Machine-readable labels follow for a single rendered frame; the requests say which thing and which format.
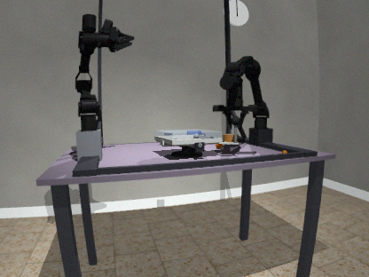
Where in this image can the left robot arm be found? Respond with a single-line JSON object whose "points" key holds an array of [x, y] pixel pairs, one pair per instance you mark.
{"points": [[233, 82]]}

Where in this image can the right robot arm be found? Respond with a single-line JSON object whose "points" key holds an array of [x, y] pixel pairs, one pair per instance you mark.
{"points": [[88, 103]]}

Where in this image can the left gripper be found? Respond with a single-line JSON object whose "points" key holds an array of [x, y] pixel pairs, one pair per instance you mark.
{"points": [[235, 100]]}

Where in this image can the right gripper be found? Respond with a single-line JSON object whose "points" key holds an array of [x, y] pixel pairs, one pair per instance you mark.
{"points": [[107, 40]]}

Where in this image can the brown tape roll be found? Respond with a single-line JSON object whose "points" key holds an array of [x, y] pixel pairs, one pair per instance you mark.
{"points": [[230, 138]]}

